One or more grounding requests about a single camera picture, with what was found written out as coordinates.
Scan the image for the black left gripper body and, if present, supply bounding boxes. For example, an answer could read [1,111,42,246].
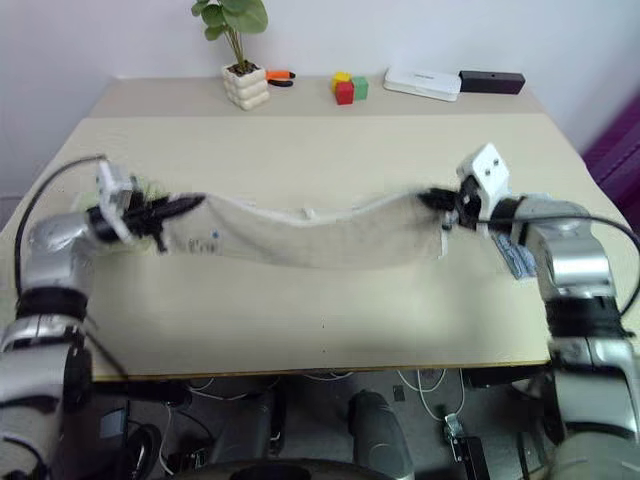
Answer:
[122,192,169,251]

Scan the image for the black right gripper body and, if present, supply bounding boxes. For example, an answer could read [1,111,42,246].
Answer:
[452,177,484,229]

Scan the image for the beige towel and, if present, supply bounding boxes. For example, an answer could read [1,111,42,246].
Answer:
[159,192,450,272]

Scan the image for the pale green towel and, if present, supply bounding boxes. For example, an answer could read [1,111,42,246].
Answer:
[69,177,169,256]

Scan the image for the light blue towel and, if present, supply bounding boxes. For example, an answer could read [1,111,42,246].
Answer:
[492,232,540,282]

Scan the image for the flat white box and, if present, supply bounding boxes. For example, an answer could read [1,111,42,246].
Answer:
[383,65,463,104]

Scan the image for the long black box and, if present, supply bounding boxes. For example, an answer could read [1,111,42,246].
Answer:
[458,70,527,97]

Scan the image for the white bubble plant pot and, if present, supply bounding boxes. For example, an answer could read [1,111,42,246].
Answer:
[221,61,271,112]

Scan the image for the purple ribbed object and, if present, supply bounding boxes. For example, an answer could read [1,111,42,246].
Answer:
[581,93,640,211]

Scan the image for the green leafy plant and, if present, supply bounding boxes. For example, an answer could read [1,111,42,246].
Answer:
[191,0,269,69]

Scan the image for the small blue grey device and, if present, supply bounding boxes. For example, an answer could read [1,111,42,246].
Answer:
[98,408,132,442]

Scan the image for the dark rounded grey shape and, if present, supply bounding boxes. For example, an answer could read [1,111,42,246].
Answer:
[346,389,416,480]

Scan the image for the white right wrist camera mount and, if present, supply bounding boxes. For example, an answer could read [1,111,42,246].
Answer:
[457,142,512,222]

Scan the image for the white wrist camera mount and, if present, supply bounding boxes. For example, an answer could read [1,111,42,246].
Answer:
[457,142,512,222]
[96,159,137,242]

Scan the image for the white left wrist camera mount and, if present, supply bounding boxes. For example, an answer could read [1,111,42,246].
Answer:
[96,159,137,242]

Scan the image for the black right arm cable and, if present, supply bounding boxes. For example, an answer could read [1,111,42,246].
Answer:
[474,212,640,319]

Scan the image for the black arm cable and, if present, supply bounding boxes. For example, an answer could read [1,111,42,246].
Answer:
[13,154,127,377]
[474,212,640,319]

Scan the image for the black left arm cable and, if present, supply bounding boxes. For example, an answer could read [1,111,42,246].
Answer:
[13,154,127,377]

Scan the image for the orange handled pliers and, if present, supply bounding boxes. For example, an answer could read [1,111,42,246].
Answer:
[264,68,297,89]

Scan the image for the white floor cable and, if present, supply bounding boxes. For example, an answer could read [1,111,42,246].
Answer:
[397,368,469,422]

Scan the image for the small metal bracket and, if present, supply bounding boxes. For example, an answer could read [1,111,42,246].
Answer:
[441,412,465,447]

